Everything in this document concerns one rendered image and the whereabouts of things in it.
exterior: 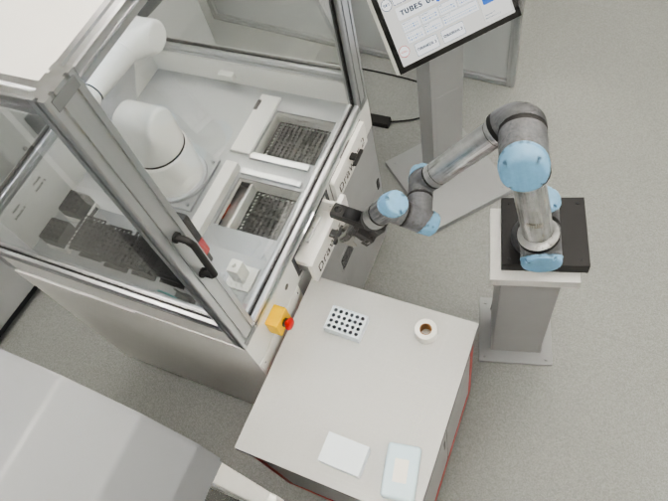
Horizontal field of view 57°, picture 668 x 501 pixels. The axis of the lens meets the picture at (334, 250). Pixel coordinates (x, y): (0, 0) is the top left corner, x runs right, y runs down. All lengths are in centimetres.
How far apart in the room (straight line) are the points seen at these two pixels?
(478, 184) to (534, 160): 168
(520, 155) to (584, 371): 148
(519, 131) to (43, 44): 101
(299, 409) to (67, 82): 124
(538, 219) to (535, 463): 124
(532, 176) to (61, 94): 101
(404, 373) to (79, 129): 123
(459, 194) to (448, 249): 30
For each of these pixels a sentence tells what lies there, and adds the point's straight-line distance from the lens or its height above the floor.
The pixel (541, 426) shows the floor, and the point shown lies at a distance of 270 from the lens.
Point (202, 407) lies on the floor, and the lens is 290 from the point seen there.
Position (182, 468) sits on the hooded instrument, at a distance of 119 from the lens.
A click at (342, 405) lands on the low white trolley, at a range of 193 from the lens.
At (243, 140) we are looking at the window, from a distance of 156.
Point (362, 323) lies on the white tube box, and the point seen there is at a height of 79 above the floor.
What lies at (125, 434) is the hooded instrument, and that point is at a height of 165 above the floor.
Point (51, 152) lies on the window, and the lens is 125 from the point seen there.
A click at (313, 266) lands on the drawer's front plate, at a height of 91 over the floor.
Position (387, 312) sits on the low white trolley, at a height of 76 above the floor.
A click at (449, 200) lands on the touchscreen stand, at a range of 310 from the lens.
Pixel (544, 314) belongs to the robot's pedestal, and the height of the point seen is 42.
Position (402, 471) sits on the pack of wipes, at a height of 81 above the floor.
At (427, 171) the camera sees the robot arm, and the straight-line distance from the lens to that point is 179.
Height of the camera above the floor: 259
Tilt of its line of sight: 59 degrees down
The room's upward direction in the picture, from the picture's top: 19 degrees counter-clockwise
